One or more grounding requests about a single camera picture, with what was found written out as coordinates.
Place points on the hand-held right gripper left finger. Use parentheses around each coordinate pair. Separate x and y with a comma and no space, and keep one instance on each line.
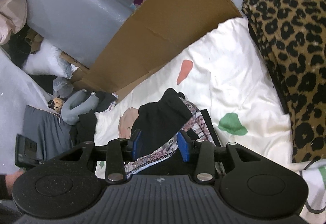
(137,145)

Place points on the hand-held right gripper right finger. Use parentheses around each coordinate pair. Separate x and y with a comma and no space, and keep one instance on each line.
(183,147)

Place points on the bear print patterned garment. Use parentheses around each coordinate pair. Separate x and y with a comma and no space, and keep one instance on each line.
(196,122)

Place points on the person's left forearm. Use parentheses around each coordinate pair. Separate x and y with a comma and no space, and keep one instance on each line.
(5,188)

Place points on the person's left hand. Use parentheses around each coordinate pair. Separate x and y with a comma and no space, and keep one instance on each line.
(12,179)

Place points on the pastel print cloth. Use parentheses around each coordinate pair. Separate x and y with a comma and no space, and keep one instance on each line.
(112,105)

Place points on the white curtain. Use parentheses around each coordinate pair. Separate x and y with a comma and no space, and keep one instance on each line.
(12,101)

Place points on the small plush doll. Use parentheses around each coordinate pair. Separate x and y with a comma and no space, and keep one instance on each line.
(57,104)

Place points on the black cloth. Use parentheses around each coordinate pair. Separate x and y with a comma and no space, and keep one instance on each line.
(85,124)

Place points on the grey neck pillow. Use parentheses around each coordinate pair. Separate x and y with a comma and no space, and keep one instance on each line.
(71,114)

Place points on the grey plastic bag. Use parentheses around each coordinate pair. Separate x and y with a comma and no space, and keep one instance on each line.
(62,86)

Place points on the cream bear print blanket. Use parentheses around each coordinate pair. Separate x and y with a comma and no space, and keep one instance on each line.
(229,81)

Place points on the white pillow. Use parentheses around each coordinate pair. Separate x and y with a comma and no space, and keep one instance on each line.
(43,61)

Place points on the brown cardboard sheet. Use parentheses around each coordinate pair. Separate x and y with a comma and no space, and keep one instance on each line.
(158,35)

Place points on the beige plastic bag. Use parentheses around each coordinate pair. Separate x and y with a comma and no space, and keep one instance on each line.
(12,10)

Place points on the grey plastic-wrapped panel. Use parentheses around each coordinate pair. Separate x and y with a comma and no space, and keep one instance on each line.
(81,10)

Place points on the leopard print folded garment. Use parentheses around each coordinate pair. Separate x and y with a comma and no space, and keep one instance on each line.
(293,48)

